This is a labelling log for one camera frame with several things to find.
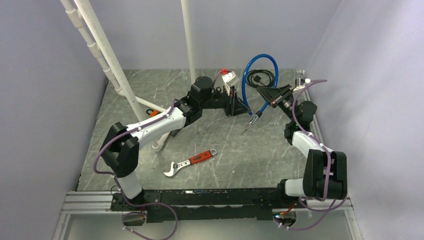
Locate orange black padlock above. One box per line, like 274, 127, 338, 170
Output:
145, 108, 161, 117

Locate aluminium rail frame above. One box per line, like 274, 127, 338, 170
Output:
52, 191, 113, 240

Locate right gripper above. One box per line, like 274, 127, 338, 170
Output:
256, 84, 298, 123

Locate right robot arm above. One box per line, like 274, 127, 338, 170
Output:
256, 84, 348, 208

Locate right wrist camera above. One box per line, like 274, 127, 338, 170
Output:
293, 76, 312, 92

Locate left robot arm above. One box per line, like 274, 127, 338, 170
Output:
95, 76, 251, 210

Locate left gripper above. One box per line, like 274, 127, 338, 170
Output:
200, 85, 251, 118

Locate red handled adjustable wrench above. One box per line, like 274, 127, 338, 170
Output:
163, 149, 218, 178

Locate white PVC pipe frame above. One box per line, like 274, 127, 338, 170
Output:
59, 0, 196, 152

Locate blue cable lock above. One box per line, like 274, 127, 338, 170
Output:
241, 53, 279, 125

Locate coiled black USB cable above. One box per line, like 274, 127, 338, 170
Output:
245, 69, 276, 90

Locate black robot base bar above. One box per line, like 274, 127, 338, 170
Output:
110, 186, 299, 223

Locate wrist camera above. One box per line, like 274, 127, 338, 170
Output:
293, 76, 312, 92
221, 71, 240, 96

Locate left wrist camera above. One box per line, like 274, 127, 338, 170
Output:
221, 71, 240, 96

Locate silver lock keys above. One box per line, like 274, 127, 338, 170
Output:
241, 123, 252, 134

